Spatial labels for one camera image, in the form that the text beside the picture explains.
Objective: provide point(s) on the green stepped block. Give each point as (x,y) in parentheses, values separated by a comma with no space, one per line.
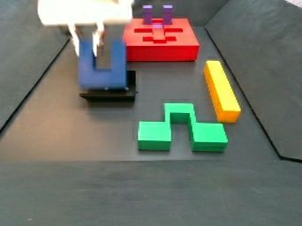
(155,135)

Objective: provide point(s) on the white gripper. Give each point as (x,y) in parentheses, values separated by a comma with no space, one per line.
(84,12)

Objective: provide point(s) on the yellow long bar block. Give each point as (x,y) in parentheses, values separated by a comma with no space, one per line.
(220,92)

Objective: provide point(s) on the black L-shaped fixture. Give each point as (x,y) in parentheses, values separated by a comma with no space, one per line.
(113,95)

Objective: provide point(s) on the red puzzle base board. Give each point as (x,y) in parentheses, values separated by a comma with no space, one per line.
(160,43)

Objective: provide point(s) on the blue U-shaped block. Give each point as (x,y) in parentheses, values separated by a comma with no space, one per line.
(93,78)

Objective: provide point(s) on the purple U-shaped block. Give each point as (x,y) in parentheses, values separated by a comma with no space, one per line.
(160,17)

